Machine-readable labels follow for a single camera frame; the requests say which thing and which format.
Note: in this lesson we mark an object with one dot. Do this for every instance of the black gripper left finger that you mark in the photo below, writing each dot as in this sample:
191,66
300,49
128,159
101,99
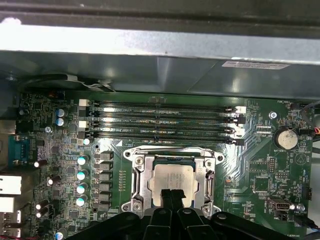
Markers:
160,225

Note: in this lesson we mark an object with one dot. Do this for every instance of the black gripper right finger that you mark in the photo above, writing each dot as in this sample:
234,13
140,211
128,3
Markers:
190,225

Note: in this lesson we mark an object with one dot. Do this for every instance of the metal locking lever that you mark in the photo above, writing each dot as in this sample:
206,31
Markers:
172,149
134,186

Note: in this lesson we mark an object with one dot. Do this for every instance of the metal socket cover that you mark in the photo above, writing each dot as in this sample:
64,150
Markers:
147,180

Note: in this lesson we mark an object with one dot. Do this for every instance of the silver green CPU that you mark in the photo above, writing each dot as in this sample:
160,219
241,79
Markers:
170,175

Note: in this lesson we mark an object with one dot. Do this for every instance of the CPU socket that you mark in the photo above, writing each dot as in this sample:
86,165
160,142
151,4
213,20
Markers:
128,209

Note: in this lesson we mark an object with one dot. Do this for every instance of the silver-top cylinder capacitor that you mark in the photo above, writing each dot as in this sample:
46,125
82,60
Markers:
81,175
80,201
80,188
82,160

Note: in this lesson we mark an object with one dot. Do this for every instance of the green motherboard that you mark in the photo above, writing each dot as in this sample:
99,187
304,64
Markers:
250,160

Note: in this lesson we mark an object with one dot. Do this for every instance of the internal USB port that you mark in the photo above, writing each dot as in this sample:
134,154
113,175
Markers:
281,206

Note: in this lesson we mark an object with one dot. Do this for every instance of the blue cylinder capacitor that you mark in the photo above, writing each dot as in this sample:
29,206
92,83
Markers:
60,112
59,235
60,122

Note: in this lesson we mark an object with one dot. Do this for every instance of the silver coin battery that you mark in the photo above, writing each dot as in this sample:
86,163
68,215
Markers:
287,138

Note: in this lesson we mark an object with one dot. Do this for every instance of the silver board screw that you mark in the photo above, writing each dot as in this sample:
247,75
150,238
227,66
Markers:
272,115

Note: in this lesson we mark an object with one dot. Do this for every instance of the grey open PC case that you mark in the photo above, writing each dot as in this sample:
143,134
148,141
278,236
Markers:
160,75

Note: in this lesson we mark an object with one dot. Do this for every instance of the silver rear port block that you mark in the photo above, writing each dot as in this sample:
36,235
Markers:
6,203
10,217
10,185

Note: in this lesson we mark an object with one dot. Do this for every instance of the blue serial port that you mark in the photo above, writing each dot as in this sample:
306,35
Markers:
21,150

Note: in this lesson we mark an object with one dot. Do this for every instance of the white label sticker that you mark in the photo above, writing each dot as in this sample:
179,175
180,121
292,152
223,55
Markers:
255,65

